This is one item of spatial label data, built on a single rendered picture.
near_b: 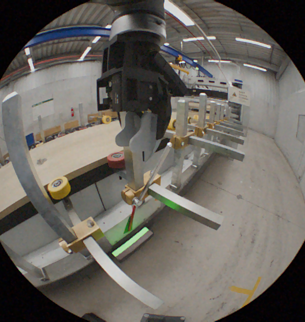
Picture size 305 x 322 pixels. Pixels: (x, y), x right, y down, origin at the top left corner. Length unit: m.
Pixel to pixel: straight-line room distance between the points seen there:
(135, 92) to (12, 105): 0.19
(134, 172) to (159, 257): 0.94
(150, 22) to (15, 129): 0.24
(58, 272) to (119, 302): 0.72
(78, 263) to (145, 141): 0.44
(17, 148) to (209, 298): 1.30
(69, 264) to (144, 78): 0.53
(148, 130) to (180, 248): 1.11
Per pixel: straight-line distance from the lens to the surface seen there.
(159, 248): 1.18
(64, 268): 0.50
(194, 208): 0.33
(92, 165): 0.48
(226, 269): 1.28
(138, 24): 0.19
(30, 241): 0.69
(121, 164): 0.45
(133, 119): 0.21
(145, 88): 0.16
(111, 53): 0.18
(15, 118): 0.21
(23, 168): 0.22
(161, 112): 0.18
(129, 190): 0.35
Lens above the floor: 1.11
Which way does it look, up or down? 29 degrees down
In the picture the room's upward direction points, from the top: straight up
